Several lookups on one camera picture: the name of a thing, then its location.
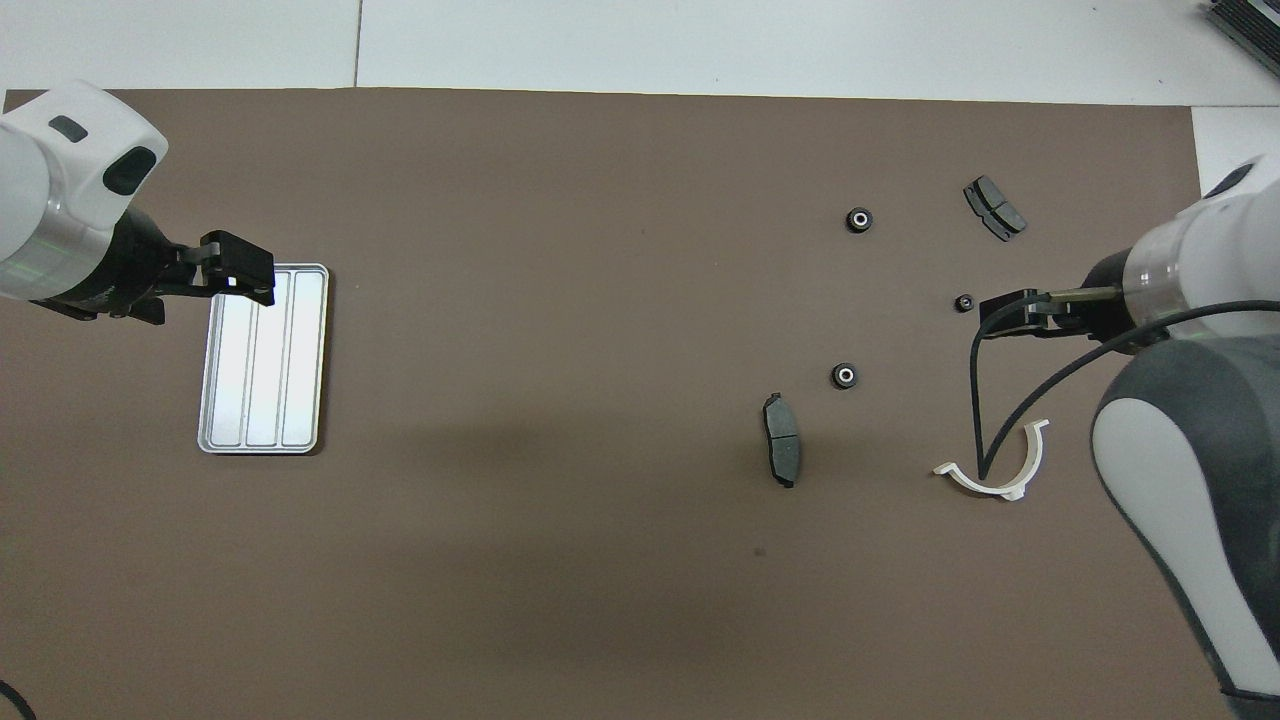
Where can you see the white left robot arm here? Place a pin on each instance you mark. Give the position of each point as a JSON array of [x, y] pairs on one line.
[[60, 180]]

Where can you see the brown table mat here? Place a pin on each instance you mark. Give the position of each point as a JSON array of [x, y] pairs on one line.
[[550, 350]]

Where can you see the small black bearing gear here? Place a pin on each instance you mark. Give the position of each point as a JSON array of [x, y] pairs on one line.
[[964, 303]]

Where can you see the silver metal tray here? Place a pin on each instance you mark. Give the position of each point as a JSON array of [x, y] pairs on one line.
[[265, 380]]

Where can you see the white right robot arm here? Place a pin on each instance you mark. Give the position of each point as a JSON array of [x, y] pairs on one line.
[[1200, 250]]

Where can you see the dark grey brake pad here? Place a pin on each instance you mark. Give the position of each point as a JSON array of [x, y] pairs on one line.
[[782, 445], [995, 207]]

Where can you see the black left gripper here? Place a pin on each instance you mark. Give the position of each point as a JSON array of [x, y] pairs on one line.
[[175, 270]]

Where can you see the dark ribbed metal block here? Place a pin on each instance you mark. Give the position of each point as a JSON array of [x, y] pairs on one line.
[[1245, 25]]

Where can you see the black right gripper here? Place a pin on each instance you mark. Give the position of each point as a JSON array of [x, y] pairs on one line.
[[1095, 315]]

